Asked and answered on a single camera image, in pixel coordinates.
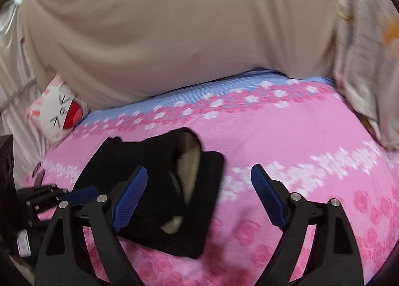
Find white cartoon face pillow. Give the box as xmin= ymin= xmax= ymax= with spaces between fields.
xmin=27 ymin=75 xmax=89 ymax=145

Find pink floral bed sheet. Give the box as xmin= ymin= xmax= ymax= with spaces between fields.
xmin=25 ymin=71 xmax=398 ymax=285

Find black pants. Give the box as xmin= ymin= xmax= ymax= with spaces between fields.
xmin=74 ymin=128 xmax=224 ymax=259

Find beige duvet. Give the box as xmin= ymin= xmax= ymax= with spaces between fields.
xmin=21 ymin=0 xmax=338 ymax=108

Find light floral patterned blanket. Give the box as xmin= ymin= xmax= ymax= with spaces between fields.
xmin=333 ymin=0 xmax=398 ymax=150

